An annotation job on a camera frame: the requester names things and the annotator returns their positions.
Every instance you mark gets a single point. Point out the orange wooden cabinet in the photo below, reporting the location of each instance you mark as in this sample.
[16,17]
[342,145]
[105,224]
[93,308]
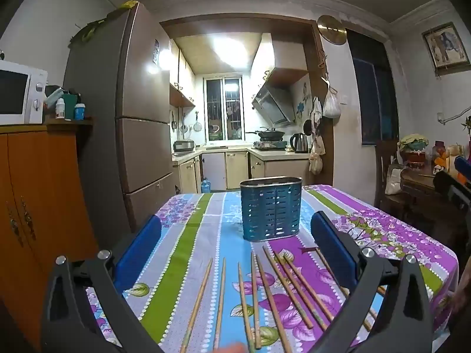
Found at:
[44,191]

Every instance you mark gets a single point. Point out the steel range hood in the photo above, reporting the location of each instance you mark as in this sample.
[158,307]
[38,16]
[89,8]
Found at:
[274,103]

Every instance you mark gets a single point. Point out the green plastic container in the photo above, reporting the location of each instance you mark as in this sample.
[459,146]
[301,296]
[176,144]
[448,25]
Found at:
[70,104]

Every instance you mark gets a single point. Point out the black wok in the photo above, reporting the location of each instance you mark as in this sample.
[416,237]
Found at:
[270,133]

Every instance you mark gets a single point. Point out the dark wooden side table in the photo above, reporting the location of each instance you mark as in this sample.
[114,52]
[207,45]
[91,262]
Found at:
[423,187]

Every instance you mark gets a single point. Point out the blue perforated chopstick holder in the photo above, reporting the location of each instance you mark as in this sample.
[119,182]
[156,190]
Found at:
[270,209]

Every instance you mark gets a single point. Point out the floral striped tablecloth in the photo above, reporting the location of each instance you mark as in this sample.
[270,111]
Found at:
[191,235]

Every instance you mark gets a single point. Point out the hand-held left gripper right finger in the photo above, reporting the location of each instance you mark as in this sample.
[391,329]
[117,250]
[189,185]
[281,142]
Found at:
[333,250]

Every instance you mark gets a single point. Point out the silver countertop cooker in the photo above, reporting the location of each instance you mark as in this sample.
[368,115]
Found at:
[183,145]

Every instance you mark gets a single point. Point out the brown paper bag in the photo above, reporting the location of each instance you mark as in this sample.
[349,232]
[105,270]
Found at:
[455,154]

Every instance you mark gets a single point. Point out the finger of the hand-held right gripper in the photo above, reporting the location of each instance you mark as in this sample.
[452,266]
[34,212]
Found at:
[452,189]
[463,165]

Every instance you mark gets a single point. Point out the blue water bottle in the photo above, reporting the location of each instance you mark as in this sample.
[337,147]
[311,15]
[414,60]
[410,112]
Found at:
[206,186]

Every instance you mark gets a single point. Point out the dark window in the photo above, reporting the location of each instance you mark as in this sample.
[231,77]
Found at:
[373,92]

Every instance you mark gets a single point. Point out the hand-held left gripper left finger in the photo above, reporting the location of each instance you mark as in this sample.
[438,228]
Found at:
[138,253]

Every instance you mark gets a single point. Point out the silver refrigerator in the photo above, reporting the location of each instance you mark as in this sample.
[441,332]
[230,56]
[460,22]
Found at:
[143,92]

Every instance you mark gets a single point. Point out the hanging cloth bags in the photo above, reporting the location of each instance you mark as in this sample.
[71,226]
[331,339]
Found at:
[316,154]

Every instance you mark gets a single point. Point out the basket with cloth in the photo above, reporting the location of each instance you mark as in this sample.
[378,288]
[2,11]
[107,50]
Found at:
[414,150]

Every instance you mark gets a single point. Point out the white pill bottle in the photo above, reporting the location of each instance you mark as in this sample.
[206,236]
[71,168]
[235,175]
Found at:
[60,109]

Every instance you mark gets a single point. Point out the gold round wall clock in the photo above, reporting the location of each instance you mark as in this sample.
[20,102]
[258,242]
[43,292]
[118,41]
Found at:
[332,28]

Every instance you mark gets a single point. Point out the dark wooden chair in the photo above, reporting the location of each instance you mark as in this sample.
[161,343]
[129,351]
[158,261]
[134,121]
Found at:
[386,154]

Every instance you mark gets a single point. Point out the barred kitchen window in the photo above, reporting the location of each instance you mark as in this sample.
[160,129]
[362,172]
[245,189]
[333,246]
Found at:
[224,110]

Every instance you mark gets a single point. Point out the white plastic bag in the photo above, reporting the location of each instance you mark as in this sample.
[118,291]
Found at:
[332,106]

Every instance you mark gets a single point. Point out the framed elephant picture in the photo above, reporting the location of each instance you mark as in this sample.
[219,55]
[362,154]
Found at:
[446,46]

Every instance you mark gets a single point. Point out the glass jar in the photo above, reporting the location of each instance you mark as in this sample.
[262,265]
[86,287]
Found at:
[439,152]

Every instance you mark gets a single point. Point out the steel electric kettle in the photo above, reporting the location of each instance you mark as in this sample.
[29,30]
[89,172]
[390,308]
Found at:
[300,143]

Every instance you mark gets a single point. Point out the beige upper kitchen cabinets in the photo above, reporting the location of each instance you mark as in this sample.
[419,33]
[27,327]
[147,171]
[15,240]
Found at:
[180,81]

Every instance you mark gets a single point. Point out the green yellow bag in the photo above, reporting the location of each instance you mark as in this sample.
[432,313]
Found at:
[99,24]

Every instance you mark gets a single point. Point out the gas stove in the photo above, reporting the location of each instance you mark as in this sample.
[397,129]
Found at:
[270,144]

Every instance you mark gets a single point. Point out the ceiling light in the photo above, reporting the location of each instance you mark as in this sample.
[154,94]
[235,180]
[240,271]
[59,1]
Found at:
[231,49]

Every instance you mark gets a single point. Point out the white microwave oven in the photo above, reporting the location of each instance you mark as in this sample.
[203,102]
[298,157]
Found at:
[14,92]

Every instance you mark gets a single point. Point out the row of wooden chopsticks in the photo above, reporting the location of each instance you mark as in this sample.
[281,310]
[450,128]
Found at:
[270,298]

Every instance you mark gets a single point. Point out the white handbag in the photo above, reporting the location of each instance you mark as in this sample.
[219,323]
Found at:
[393,180]

